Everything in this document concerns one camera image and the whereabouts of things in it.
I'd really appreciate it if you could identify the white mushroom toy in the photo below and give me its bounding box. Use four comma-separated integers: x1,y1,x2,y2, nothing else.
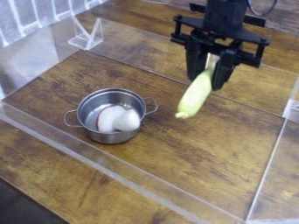
97,106,140,133

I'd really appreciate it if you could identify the black strip on wall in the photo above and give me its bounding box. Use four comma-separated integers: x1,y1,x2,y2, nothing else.
189,3,267,27

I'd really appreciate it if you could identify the green handled metal spoon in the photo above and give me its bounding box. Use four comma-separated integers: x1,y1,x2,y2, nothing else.
175,53,219,119

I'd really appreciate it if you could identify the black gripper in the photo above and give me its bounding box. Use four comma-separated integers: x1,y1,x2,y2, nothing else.
171,0,269,91

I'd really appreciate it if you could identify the black cable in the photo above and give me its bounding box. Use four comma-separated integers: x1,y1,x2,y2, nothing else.
245,0,279,18

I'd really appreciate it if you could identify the clear acrylic triangle stand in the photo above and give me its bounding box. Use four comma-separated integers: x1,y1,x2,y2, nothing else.
68,17,104,51

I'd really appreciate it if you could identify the clear acrylic enclosure wall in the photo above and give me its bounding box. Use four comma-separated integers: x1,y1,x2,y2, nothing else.
0,101,245,224

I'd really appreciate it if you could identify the small steel pot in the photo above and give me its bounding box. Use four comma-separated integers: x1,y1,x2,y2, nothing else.
63,87,157,144

